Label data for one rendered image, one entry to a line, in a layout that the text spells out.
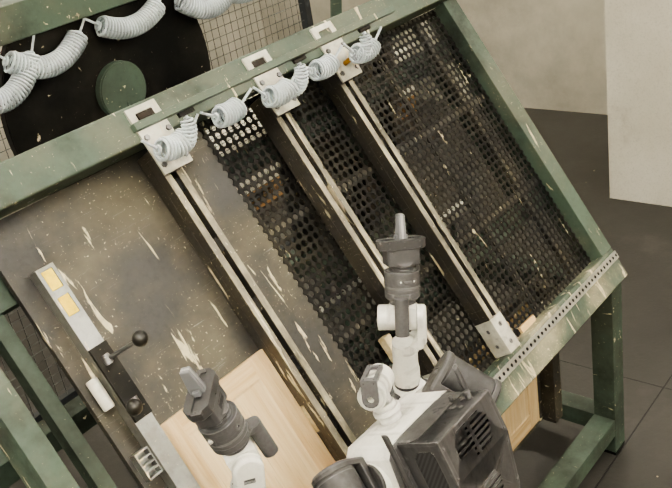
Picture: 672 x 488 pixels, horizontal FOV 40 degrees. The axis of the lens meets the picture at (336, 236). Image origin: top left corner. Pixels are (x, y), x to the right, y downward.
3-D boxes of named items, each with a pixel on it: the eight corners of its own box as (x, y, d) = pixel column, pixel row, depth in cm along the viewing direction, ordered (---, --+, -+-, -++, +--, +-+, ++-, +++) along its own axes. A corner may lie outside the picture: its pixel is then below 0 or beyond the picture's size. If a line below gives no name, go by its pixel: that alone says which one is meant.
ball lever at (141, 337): (104, 371, 213) (147, 344, 209) (95, 357, 213) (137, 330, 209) (112, 365, 217) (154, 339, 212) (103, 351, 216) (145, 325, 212)
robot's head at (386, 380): (403, 393, 206) (386, 359, 205) (396, 414, 197) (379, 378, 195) (377, 402, 208) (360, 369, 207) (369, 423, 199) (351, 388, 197)
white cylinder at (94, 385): (83, 384, 214) (102, 413, 215) (88, 382, 212) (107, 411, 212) (93, 377, 216) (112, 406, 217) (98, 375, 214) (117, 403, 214)
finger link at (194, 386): (191, 367, 176) (206, 389, 180) (177, 371, 177) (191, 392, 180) (190, 373, 175) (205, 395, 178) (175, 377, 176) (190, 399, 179)
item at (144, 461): (145, 482, 215) (150, 480, 213) (128, 457, 215) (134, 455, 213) (158, 472, 218) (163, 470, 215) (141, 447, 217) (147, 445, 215)
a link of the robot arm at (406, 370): (411, 334, 239) (414, 390, 250) (378, 350, 235) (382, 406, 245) (436, 355, 232) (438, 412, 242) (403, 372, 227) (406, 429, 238)
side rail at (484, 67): (579, 266, 347) (602, 256, 339) (423, 17, 343) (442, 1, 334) (588, 256, 353) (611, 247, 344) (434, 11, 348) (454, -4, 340)
